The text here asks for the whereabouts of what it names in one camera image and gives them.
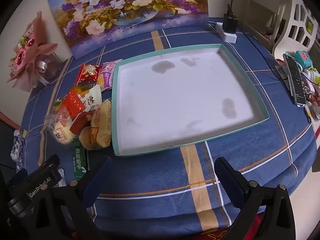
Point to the pink snack packet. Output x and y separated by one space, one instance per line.
107 76

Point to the pink wrapped flower bouquet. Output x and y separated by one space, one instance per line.
32 47

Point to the crumpled white blue wrapper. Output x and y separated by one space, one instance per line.
17 150

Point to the orange yellow snack packet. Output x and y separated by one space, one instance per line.
76 88

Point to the white framed furniture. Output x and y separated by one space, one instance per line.
280 2

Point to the white power strip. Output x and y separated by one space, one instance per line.
228 37

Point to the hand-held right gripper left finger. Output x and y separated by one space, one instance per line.
97 180

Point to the black charger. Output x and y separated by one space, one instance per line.
230 23

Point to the flower painting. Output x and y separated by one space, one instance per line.
125 17

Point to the white packet with black calligraphy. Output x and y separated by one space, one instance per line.
91 98

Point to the dark green bar packet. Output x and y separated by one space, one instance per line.
79 163

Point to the grey phone stand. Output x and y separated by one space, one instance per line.
282 73

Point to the small green cookie packet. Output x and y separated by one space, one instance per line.
57 105

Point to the dark red milk biscuit packet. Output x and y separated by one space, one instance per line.
80 125

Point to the white box with teal rim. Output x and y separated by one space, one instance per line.
175 92

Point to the teal toy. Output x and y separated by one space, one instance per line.
302 57

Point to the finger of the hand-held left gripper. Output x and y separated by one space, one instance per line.
50 163

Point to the red cookie packet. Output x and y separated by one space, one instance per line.
87 73

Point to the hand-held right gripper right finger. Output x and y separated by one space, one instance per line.
232 180

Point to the round tan bun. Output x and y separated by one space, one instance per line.
85 137

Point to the blue plaid tablecloth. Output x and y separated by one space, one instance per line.
162 180

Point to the red gold-patterned packet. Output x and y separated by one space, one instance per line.
73 102

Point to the white bun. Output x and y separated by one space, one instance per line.
61 132

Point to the black smartphone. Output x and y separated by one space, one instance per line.
295 80

